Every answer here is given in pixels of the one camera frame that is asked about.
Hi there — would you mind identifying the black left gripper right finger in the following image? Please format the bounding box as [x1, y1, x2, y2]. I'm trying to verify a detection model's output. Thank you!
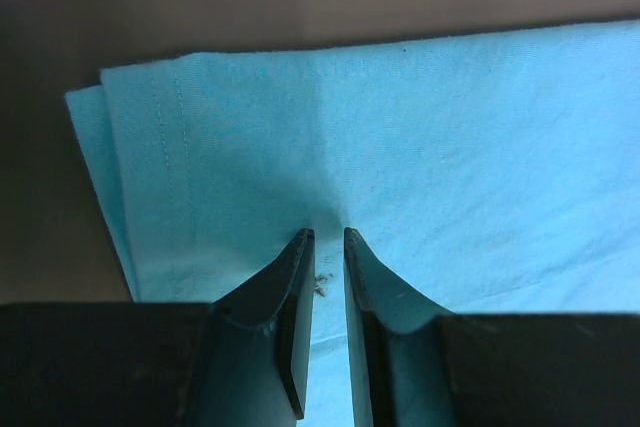
[344, 228, 639, 426]

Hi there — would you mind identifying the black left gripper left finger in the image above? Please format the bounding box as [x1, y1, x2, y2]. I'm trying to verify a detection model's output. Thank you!
[1, 229, 315, 426]

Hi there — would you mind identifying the bright blue t shirt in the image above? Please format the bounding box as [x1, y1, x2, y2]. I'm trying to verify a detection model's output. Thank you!
[65, 21, 639, 426]

